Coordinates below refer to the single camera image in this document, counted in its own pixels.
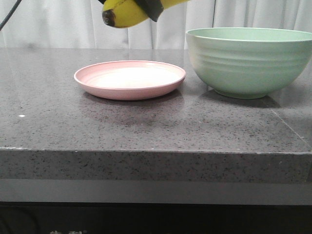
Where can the green ribbed bowl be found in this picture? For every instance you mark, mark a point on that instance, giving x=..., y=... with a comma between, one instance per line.
x=248, y=63

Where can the yellow banana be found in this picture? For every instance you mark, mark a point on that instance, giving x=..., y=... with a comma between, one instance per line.
x=126, y=13

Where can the white curtain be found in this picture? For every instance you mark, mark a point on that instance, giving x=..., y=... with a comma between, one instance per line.
x=78, y=23

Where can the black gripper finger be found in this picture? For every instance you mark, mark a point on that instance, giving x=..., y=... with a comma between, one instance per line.
x=152, y=8

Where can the pink plate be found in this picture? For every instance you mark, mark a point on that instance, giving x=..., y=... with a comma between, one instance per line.
x=130, y=79

